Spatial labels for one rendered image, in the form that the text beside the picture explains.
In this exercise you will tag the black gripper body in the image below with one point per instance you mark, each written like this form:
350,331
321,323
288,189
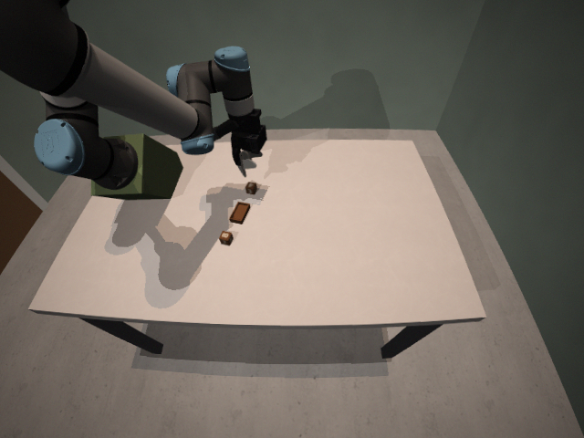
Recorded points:
249,133

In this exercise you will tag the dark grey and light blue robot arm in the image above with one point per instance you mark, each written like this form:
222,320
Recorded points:
41,48

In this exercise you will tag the brown wooden cube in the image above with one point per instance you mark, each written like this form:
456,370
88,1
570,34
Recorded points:
251,188
226,238

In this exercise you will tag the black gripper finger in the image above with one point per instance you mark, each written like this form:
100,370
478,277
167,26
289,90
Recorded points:
242,160
252,155

